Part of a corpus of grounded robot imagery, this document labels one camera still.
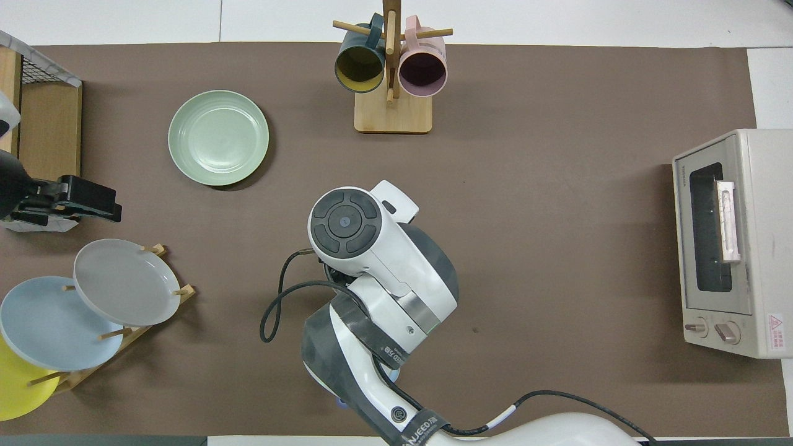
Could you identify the pink mug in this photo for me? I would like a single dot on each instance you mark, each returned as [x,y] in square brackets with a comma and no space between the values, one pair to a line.
[422,71]

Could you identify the yellow plate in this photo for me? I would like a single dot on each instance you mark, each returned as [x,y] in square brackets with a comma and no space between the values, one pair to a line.
[15,390]

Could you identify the brown table mat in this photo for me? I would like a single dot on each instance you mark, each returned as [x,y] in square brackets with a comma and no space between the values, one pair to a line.
[557,279]

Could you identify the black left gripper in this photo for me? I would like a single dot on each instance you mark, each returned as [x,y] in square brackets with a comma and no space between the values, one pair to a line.
[80,195]

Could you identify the grey plate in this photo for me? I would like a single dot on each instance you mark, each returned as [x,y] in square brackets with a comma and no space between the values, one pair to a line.
[124,282]

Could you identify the wooden mug tree stand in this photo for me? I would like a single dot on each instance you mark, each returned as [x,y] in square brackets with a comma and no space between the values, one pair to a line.
[393,114]

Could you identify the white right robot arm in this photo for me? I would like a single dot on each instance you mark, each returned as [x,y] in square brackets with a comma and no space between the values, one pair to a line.
[384,272]

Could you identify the light blue plate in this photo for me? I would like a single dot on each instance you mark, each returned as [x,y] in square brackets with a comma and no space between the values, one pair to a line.
[49,322]

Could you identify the green round plate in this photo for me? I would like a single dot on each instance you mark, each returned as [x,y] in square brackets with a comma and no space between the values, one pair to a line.
[217,136]

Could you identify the beige toaster oven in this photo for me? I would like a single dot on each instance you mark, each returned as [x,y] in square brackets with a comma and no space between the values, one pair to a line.
[762,279]

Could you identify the wooden plate rack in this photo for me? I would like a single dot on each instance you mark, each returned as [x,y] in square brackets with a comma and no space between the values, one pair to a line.
[80,375]

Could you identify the dark teal mug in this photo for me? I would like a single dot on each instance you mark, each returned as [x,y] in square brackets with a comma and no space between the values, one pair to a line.
[359,65]

